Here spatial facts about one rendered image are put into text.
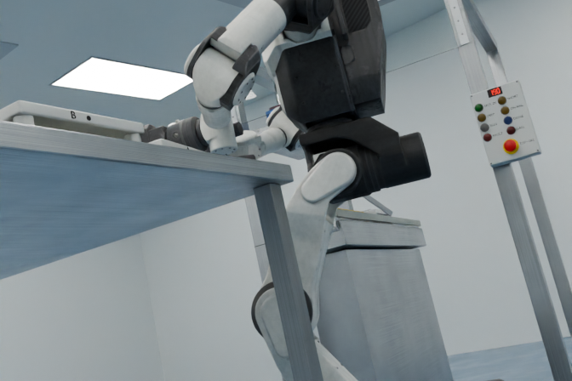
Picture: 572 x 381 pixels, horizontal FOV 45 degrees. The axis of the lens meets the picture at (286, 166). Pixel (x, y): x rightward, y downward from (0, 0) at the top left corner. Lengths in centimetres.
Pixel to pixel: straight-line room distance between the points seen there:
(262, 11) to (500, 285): 483
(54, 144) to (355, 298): 209
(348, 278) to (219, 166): 177
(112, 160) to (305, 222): 74
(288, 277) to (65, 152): 54
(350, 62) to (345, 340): 150
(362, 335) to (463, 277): 340
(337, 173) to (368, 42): 31
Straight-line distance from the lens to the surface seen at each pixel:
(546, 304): 250
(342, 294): 287
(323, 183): 160
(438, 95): 631
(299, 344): 129
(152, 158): 103
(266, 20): 147
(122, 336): 841
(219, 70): 141
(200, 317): 813
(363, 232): 298
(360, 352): 287
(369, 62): 165
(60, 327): 798
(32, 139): 88
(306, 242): 163
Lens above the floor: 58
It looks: 12 degrees up
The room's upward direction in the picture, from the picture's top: 13 degrees counter-clockwise
